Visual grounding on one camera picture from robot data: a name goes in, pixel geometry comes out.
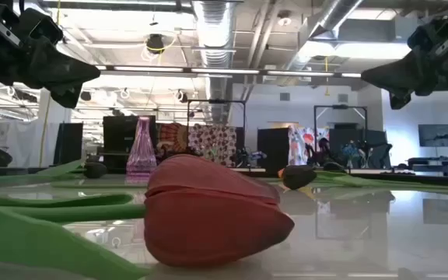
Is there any silver ribbed ventilation duct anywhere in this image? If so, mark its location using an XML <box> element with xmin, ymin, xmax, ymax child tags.
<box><xmin>191</xmin><ymin>0</ymin><xmax>244</xmax><ymax>124</ymax></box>

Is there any black aluminium table frame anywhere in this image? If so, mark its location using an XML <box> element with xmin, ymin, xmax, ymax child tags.
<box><xmin>0</xmin><ymin>166</ymin><xmax>448</xmax><ymax>187</ymax></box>

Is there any blue flower bunch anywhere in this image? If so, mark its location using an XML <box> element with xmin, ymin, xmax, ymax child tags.
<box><xmin>342</xmin><ymin>142</ymin><xmax>361</xmax><ymax>169</ymax></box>

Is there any dark workbench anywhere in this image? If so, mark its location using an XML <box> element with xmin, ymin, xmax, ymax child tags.
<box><xmin>404</xmin><ymin>156</ymin><xmax>448</xmax><ymax>177</ymax></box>

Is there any silver smooth ventilation duct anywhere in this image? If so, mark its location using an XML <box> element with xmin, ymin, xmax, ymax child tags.
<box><xmin>284</xmin><ymin>0</ymin><xmax>365</xmax><ymax>79</ymax></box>

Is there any yellow artificial tulip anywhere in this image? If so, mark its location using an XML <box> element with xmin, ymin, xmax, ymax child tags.
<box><xmin>282</xmin><ymin>164</ymin><xmax>448</xmax><ymax>194</ymax></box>

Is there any white curtain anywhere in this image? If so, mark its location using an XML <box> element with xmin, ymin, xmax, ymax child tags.
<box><xmin>0</xmin><ymin>120</ymin><xmax>60</xmax><ymax>169</ymax></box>

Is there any wide black partition panel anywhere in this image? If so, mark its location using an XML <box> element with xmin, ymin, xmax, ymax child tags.
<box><xmin>327</xmin><ymin>123</ymin><xmax>389</xmax><ymax>169</ymax></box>

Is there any black cabinet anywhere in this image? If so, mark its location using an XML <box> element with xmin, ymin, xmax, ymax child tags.
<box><xmin>102</xmin><ymin>114</ymin><xmax>157</xmax><ymax>174</ymax></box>

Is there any dark wall monitor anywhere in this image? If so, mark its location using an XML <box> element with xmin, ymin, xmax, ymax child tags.
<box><xmin>418</xmin><ymin>123</ymin><xmax>448</xmax><ymax>148</ymax></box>

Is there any black metal frame stand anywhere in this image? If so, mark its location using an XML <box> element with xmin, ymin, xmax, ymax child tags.
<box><xmin>313</xmin><ymin>103</ymin><xmax>369</xmax><ymax>133</ymax></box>
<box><xmin>186</xmin><ymin>99</ymin><xmax>247</xmax><ymax>168</ymax></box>

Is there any narrow black partition panel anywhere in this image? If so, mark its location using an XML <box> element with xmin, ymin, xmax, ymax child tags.
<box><xmin>54</xmin><ymin>122</ymin><xmax>84</xmax><ymax>166</ymax></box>

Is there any person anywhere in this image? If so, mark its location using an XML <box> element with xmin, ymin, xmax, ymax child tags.
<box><xmin>316</xmin><ymin>137</ymin><xmax>333</xmax><ymax>167</ymax></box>

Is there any black ceiling dome device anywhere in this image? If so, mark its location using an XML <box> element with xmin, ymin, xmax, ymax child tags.
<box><xmin>145</xmin><ymin>33</ymin><xmax>166</xmax><ymax>55</ymax></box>

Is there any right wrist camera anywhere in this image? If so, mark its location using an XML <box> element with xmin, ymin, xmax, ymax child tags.
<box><xmin>407</xmin><ymin>17</ymin><xmax>448</xmax><ymax>51</ymax></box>

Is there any colourful flower print cloth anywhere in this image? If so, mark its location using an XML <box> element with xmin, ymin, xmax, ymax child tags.
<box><xmin>288</xmin><ymin>124</ymin><xmax>331</xmax><ymax>166</ymax></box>

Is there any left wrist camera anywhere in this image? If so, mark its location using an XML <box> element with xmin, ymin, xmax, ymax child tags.
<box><xmin>16</xmin><ymin>7</ymin><xmax>64</xmax><ymax>47</ymax></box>

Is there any ceiling light strip row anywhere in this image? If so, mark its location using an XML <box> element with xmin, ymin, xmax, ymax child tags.
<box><xmin>94</xmin><ymin>64</ymin><xmax>363</xmax><ymax>79</ymax></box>

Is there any round ceiling fixture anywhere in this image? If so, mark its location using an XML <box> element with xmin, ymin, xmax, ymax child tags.
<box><xmin>276</xmin><ymin>10</ymin><xmax>293</xmax><ymax>27</ymax></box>

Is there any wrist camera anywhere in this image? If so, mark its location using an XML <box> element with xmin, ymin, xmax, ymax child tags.
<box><xmin>407</xmin><ymin>17</ymin><xmax>448</xmax><ymax>51</ymax></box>
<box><xmin>16</xmin><ymin>7</ymin><xmax>64</xmax><ymax>47</ymax></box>

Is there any dotted floral cloth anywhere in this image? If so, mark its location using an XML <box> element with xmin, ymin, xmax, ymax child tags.
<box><xmin>187</xmin><ymin>124</ymin><xmax>238</xmax><ymax>168</ymax></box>

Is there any orange mandala tapestry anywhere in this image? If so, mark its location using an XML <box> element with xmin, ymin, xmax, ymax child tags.
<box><xmin>156</xmin><ymin>123</ymin><xmax>190</xmax><ymax>156</ymax></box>

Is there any red artificial tulip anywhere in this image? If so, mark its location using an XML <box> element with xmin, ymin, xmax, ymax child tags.
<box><xmin>0</xmin><ymin>158</ymin><xmax>109</xmax><ymax>187</ymax></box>
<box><xmin>0</xmin><ymin>153</ymin><xmax>296</xmax><ymax>280</ymax></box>

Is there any purple glass vase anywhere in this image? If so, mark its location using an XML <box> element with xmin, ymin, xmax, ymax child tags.
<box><xmin>125</xmin><ymin>115</ymin><xmax>158</xmax><ymax>180</ymax></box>

